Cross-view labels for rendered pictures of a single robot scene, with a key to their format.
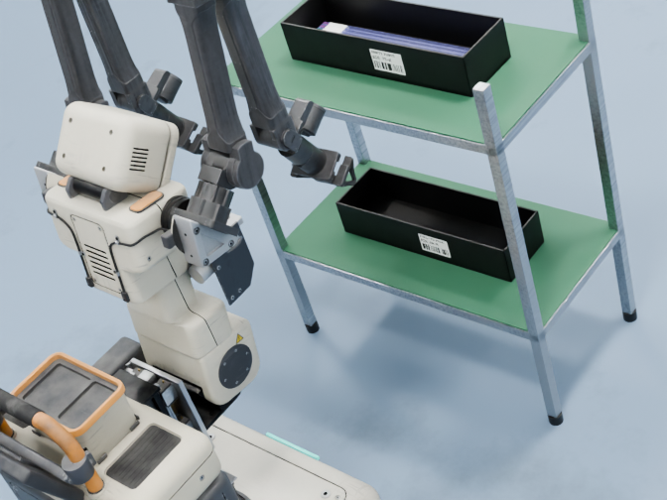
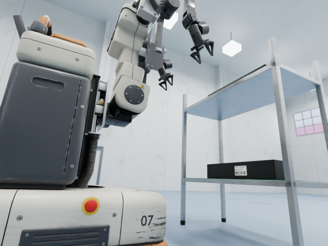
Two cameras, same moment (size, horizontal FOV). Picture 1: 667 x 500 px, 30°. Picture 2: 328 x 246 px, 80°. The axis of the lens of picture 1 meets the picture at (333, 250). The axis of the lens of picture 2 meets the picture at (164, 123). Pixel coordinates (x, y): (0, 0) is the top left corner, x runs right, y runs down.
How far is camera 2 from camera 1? 2.56 m
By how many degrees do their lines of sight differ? 56
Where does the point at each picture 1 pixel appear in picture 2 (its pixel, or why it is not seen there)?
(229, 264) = (153, 54)
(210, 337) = (131, 72)
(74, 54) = not seen: hidden behind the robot
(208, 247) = (146, 6)
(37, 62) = not seen: hidden behind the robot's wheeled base
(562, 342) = not seen: outside the picture
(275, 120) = (190, 6)
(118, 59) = (157, 42)
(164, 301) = (124, 53)
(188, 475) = (71, 49)
